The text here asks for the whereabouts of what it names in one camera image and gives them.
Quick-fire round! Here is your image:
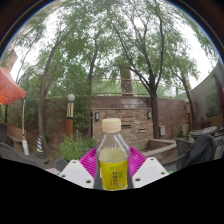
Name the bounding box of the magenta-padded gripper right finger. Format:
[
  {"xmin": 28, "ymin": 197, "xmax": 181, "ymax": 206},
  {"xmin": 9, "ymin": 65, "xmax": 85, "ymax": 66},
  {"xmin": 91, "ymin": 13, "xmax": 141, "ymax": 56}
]
[{"xmin": 127, "ymin": 146, "xmax": 170, "ymax": 190}]

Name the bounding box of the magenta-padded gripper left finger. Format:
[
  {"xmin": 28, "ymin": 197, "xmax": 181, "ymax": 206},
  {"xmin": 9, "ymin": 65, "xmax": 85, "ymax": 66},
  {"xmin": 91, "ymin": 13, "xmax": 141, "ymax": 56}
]
[{"xmin": 58, "ymin": 147, "xmax": 100, "ymax": 190}]

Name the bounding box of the clear bottle with yellow label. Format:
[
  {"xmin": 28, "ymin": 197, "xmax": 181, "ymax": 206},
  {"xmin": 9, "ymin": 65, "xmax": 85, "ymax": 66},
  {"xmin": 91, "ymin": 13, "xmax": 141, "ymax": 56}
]
[{"xmin": 96, "ymin": 117, "xmax": 132, "ymax": 192}]

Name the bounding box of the green leafy bush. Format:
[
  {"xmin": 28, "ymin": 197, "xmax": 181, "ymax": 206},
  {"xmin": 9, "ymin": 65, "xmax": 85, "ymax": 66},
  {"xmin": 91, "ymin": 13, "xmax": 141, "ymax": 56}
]
[{"xmin": 58, "ymin": 130, "xmax": 100, "ymax": 163}]

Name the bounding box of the yellow and black striped cone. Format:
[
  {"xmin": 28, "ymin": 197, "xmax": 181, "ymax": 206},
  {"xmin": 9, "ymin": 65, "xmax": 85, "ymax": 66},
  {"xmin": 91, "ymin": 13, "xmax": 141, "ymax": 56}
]
[{"xmin": 35, "ymin": 134, "xmax": 48, "ymax": 159}]

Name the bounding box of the black wicker chair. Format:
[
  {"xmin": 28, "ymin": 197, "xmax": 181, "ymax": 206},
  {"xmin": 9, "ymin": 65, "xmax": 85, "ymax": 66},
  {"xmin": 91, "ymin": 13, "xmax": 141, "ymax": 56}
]
[{"xmin": 162, "ymin": 133, "xmax": 220, "ymax": 171}]

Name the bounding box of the tall dark-trunked tree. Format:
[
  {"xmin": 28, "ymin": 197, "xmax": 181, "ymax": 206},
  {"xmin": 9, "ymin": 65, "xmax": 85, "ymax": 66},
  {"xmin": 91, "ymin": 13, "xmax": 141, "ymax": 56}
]
[{"xmin": 99, "ymin": 0, "xmax": 201, "ymax": 140}]

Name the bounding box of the dark curved chair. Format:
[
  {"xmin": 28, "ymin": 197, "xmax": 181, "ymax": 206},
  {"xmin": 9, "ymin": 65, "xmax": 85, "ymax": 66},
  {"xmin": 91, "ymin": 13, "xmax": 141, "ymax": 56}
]
[{"xmin": 0, "ymin": 141, "xmax": 40, "ymax": 167}]

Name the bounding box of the round dark outdoor table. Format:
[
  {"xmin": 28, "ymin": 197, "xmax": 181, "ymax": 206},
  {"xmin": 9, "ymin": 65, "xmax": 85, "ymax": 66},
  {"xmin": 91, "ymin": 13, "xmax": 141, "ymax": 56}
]
[{"xmin": 188, "ymin": 125, "xmax": 218, "ymax": 140}]

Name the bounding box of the white canopy pole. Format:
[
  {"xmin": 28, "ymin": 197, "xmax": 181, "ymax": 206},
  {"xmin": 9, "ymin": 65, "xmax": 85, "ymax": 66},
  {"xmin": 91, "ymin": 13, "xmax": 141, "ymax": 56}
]
[{"xmin": 21, "ymin": 98, "xmax": 31, "ymax": 156}]

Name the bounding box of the slender leaning tree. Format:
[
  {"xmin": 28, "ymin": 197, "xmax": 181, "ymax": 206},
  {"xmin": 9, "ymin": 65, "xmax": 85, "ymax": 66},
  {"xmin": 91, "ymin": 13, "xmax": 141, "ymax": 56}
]
[{"xmin": 13, "ymin": 6, "xmax": 98, "ymax": 155}]

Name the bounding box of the red canopy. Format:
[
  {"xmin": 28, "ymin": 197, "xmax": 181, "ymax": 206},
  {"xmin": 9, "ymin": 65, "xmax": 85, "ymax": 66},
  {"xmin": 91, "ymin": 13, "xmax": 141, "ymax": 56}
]
[{"xmin": 0, "ymin": 65, "xmax": 28, "ymax": 106}]

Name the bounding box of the globe-topped lamp post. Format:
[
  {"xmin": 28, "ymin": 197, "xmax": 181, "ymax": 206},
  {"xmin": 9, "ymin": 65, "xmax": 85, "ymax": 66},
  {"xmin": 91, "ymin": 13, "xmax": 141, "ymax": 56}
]
[{"xmin": 65, "ymin": 93, "xmax": 77, "ymax": 139}]

